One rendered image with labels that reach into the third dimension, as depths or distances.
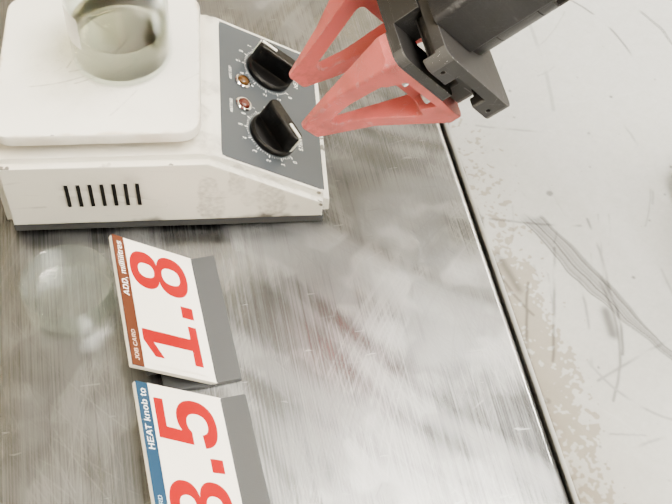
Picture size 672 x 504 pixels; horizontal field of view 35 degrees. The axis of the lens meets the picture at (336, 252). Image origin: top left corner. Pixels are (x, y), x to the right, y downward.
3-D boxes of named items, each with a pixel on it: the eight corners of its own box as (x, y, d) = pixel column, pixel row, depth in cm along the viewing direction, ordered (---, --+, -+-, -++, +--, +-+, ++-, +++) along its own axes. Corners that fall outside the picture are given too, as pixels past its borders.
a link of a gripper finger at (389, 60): (277, 139, 55) (429, 41, 51) (252, 34, 58) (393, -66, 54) (353, 185, 60) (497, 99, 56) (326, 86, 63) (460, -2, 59)
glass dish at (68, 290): (79, 249, 68) (74, 227, 66) (136, 301, 65) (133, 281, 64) (6, 299, 65) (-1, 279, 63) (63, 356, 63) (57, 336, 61)
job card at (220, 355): (214, 258, 68) (211, 217, 64) (242, 381, 63) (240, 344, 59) (116, 274, 67) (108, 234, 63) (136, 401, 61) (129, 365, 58)
